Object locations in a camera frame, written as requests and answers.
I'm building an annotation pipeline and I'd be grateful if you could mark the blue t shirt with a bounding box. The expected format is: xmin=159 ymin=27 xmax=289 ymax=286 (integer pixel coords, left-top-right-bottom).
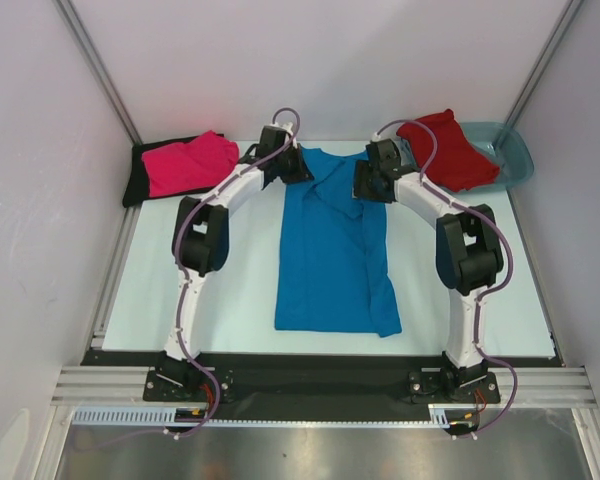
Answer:
xmin=274 ymin=148 xmax=402 ymax=338

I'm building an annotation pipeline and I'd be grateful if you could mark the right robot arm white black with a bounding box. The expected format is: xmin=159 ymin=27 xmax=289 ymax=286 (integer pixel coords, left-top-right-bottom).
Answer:
xmin=353 ymin=139 xmax=505 ymax=402

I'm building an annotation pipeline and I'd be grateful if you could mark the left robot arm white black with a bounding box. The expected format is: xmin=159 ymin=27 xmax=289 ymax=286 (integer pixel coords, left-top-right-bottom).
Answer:
xmin=155 ymin=122 xmax=312 ymax=400

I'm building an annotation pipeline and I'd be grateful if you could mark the red t shirt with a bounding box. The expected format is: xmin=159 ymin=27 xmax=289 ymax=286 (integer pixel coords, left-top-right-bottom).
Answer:
xmin=396 ymin=109 xmax=500 ymax=192

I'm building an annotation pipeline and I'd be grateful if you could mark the pink folded t shirt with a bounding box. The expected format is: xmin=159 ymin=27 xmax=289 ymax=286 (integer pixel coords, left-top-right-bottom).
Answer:
xmin=141 ymin=131 xmax=239 ymax=199

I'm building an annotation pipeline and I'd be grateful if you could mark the teal plastic basin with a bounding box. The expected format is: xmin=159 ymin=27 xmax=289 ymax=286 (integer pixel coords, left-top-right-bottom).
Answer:
xmin=460 ymin=122 xmax=534 ymax=194

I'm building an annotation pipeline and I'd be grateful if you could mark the black folded t shirt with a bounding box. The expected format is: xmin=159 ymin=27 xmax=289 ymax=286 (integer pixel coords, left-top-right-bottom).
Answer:
xmin=122 ymin=135 xmax=212 ymax=208

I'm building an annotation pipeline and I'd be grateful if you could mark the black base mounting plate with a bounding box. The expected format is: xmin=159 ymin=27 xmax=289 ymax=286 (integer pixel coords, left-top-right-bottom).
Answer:
xmin=81 ymin=349 xmax=561 ymax=422

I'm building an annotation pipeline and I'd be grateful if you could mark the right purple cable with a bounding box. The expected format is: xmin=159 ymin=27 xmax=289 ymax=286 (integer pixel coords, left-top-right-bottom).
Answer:
xmin=371 ymin=118 xmax=520 ymax=441

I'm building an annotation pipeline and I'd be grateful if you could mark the purple cable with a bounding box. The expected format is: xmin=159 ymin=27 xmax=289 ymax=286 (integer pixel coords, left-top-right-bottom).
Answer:
xmin=371 ymin=118 xmax=520 ymax=441
xmin=171 ymin=107 xmax=302 ymax=443

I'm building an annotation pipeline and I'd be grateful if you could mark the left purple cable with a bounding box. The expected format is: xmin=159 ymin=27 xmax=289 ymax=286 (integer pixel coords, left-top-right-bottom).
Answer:
xmin=171 ymin=107 xmax=302 ymax=443

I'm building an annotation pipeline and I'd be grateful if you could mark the white slotted cable duct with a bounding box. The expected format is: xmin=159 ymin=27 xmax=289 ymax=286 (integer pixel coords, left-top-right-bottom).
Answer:
xmin=72 ymin=405 xmax=470 ymax=429

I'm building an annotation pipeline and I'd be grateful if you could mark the right aluminium corner post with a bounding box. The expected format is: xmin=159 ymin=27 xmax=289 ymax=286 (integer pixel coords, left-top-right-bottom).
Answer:
xmin=504 ymin=0 xmax=587 ymax=129

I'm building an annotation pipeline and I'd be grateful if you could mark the aluminium corner post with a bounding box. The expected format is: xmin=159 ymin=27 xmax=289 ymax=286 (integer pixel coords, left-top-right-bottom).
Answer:
xmin=53 ymin=0 xmax=142 ymax=145
xmin=504 ymin=0 xmax=587 ymax=129

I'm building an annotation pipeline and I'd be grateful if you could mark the left aluminium corner post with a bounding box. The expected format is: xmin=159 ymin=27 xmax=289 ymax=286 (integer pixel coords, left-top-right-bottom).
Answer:
xmin=53 ymin=0 xmax=142 ymax=145

